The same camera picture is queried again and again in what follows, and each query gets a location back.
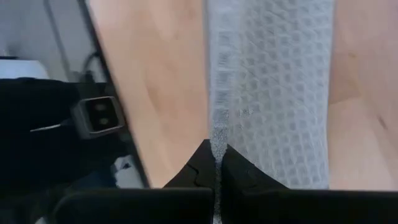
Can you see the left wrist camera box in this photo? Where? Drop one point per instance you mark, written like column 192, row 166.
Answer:
column 99, row 116

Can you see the grey microfiber waffle towel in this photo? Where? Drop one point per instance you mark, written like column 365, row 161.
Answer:
column 273, row 77

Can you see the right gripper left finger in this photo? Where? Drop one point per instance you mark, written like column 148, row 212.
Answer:
column 186, row 202

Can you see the black aluminium table frame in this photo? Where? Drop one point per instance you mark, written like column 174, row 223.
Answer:
column 95, row 37

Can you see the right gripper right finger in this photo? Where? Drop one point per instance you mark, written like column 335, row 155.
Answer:
column 264, row 205

